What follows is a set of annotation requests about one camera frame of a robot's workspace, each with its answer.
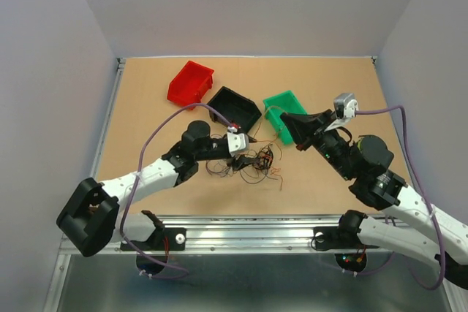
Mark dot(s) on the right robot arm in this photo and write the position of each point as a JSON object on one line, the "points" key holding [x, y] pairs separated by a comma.
{"points": [[433, 237]]}

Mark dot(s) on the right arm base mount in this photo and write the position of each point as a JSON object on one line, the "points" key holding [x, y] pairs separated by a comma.
{"points": [[333, 238]]}

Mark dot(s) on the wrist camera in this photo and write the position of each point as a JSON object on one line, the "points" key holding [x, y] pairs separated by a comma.
{"points": [[237, 143], [345, 108]]}

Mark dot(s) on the red plastic bin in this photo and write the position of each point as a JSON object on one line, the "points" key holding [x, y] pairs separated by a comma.
{"points": [[190, 85]]}

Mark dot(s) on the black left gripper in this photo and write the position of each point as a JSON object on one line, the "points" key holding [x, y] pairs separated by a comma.
{"points": [[241, 161]]}

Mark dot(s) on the green plastic bin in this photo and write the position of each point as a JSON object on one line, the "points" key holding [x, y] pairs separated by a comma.
{"points": [[278, 104]]}

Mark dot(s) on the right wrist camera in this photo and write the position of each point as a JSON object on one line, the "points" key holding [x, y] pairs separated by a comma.
{"points": [[345, 108]]}

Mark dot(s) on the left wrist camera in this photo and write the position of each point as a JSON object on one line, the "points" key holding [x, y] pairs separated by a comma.
{"points": [[237, 143]]}

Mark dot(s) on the black plastic bin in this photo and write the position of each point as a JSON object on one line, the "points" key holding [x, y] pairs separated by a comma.
{"points": [[237, 109]]}

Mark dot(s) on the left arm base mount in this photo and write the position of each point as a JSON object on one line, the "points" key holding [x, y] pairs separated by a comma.
{"points": [[172, 238]]}

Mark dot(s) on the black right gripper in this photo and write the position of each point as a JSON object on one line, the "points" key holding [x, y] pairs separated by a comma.
{"points": [[303, 126]]}

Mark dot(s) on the aluminium table frame rail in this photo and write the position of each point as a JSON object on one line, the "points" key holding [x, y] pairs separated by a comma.
{"points": [[247, 246]]}

